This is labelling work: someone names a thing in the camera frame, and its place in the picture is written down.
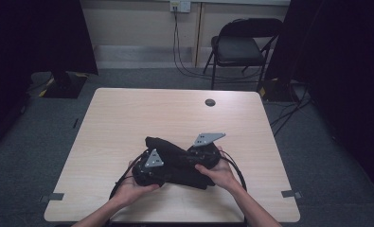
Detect black pants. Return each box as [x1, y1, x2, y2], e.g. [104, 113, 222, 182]
[132, 135, 222, 190]

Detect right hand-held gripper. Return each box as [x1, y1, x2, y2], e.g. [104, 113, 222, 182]
[187, 132, 227, 170]

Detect white wall socket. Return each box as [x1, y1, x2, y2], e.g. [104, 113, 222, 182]
[169, 0, 192, 14]

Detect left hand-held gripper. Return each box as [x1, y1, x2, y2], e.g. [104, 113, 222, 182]
[132, 148, 165, 187]

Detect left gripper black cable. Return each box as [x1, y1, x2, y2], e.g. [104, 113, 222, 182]
[104, 150, 149, 227]

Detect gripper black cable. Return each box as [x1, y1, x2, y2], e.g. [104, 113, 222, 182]
[104, 150, 149, 227]
[220, 149, 249, 227]

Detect grey tape strip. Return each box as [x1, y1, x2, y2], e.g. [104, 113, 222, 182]
[280, 189, 303, 200]
[39, 192, 65, 203]

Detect black folding chair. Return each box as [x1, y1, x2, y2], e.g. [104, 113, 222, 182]
[203, 17, 284, 91]

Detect black floor cables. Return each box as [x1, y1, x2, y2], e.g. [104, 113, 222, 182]
[269, 88, 313, 137]

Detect person's left hand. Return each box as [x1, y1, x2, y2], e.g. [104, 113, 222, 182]
[111, 160, 161, 206]

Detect black curtain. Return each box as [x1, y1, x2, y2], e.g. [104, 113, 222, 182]
[0, 0, 99, 159]
[264, 0, 374, 202]

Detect person's right hand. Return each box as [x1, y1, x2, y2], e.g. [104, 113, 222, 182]
[194, 145, 240, 194]

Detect black stand base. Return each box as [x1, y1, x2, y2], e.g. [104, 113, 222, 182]
[42, 70, 89, 99]
[258, 79, 298, 103]

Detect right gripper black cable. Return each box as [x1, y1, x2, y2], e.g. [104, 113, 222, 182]
[220, 149, 249, 227]

